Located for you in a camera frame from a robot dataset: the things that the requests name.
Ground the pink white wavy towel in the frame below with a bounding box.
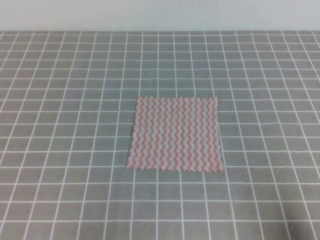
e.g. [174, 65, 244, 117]
[126, 96, 223, 173]

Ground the grey checked tablecloth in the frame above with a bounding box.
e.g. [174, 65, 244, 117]
[0, 31, 320, 240]

